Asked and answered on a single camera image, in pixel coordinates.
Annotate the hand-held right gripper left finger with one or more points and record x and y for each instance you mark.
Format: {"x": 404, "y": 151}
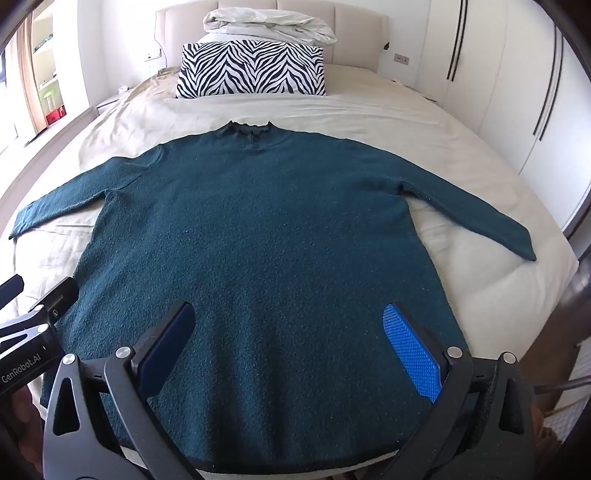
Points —
{"x": 171, "y": 339}

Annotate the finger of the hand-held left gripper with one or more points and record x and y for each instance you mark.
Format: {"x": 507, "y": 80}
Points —
{"x": 9, "y": 286}
{"x": 59, "y": 297}

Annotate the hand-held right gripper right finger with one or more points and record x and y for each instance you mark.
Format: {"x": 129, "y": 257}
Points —
{"x": 411, "y": 353}

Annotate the teal knit sweater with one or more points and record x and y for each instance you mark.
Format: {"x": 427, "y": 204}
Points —
{"x": 258, "y": 240}

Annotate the bed with beige sheet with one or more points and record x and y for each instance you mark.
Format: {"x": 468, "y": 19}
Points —
{"x": 485, "y": 277}

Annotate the red box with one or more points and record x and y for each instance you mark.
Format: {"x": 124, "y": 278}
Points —
{"x": 56, "y": 114}

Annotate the white nightstand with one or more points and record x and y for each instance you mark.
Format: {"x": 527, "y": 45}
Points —
{"x": 113, "y": 99}

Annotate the zebra striped pillow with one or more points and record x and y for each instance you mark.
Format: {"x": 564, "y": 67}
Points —
{"x": 251, "y": 69}

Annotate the white wardrobe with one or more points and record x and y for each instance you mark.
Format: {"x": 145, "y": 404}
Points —
{"x": 508, "y": 83}

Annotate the beige padded headboard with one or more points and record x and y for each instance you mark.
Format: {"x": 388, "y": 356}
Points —
{"x": 360, "y": 32}

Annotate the beige crumpled sheet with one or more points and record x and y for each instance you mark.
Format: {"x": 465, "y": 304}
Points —
{"x": 272, "y": 25}

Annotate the wooden door frame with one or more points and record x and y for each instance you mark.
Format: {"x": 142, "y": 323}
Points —
{"x": 33, "y": 78}

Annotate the beige wall socket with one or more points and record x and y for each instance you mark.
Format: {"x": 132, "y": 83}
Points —
{"x": 401, "y": 58}

